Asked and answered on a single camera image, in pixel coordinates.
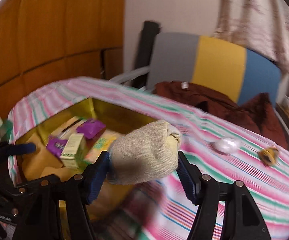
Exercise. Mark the yellow striped sock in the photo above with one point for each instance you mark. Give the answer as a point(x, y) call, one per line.
point(269, 156)

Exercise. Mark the maroon red garment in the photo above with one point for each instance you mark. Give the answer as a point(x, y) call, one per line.
point(256, 115)

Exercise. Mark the white plastic wrapped ball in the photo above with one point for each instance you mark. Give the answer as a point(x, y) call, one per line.
point(227, 145)

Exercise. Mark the wooden wardrobe panels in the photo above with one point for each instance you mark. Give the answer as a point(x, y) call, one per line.
point(42, 41)

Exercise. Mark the clear rice cracker packet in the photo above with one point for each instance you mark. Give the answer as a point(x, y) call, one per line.
point(68, 128)

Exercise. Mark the tan sponge cake bun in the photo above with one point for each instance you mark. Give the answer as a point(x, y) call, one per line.
point(34, 163)

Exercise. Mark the pink patterned curtain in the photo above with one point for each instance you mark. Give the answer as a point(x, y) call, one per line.
point(260, 25)

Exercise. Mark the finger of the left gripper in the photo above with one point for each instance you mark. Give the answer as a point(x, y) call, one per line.
point(7, 150)

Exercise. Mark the purple snack packet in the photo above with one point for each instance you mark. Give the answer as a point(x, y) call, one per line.
point(56, 146)
point(90, 128)

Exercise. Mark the grey yellow blue chair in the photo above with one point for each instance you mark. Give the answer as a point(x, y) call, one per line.
point(237, 72)

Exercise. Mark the cream sock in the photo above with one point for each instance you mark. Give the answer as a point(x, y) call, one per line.
point(145, 154)

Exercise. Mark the black rolled mat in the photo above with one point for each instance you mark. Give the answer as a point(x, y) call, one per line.
point(145, 46)

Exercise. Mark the yellow green cracker packet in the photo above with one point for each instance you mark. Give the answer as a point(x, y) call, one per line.
point(102, 144)

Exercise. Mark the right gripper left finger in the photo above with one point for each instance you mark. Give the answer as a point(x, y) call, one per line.
point(39, 213)

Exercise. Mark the gold metal tin box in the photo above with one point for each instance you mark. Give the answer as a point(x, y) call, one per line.
point(117, 119)

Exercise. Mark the striped pink green tablecloth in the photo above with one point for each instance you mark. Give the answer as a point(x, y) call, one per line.
point(160, 209)

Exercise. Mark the green cream small box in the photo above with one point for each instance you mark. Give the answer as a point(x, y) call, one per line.
point(74, 151)

